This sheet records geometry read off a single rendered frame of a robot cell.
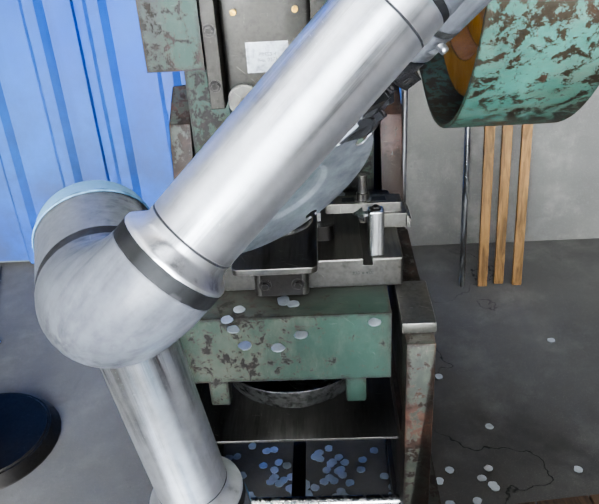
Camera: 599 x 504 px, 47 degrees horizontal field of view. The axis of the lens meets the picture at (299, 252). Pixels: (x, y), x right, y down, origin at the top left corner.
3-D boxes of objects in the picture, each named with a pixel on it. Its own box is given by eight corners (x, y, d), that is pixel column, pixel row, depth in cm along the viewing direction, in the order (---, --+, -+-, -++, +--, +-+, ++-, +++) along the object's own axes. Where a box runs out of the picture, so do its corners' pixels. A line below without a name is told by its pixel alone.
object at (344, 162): (243, 268, 114) (241, 265, 114) (386, 162, 111) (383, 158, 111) (166, 235, 87) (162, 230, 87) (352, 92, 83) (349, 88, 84)
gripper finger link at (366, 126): (323, 125, 85) (362, 80, 79) (331, 121, 86) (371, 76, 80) (346, 154, 85) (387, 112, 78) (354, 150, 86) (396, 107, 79)
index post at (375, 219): (384, 255, 128) (384, 208, 123) (368, 256, 128) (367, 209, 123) (383, 248, 130) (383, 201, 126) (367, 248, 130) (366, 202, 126)
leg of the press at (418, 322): (454, 585, 146) (487, 197, 102) (400, 586, 147) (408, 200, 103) (405, 328, 226) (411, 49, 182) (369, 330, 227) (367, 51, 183)
